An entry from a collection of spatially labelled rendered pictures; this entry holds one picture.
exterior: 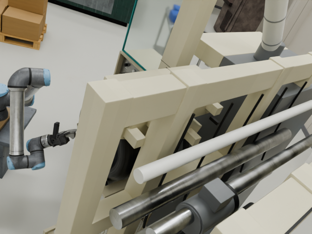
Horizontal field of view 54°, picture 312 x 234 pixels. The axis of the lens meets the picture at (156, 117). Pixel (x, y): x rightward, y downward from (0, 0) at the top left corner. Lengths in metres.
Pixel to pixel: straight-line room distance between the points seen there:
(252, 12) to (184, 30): 6.26
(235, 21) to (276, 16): 6.08
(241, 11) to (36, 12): 4.67
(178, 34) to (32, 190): 2.01
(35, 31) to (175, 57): 3.48
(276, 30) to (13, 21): 3.94
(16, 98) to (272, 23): 1.62
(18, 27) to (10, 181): 2.65
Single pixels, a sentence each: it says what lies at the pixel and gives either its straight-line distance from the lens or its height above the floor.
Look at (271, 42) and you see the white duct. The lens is 2.08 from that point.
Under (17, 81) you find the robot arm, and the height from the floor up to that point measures 1.28.
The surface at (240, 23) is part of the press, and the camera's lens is 8.04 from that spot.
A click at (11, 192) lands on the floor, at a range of 3.10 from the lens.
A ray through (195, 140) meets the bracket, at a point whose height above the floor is 1.53.
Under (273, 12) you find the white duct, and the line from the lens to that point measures 1.89.
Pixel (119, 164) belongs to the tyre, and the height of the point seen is 1.18.
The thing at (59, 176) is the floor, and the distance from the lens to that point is 3.24.
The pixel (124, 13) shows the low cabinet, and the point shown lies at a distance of 6.77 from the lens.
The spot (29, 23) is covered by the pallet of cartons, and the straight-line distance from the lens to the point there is 5.05.
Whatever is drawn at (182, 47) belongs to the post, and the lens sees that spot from 1.82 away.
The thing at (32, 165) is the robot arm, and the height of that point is 0.79.
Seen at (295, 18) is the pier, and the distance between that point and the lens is 7.39.
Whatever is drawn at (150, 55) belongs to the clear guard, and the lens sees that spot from 2.54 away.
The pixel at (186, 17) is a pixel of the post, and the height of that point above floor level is 1.97.
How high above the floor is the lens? 2.46
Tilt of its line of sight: 35 degrees down
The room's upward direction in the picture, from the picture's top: 22 degrees clockwise
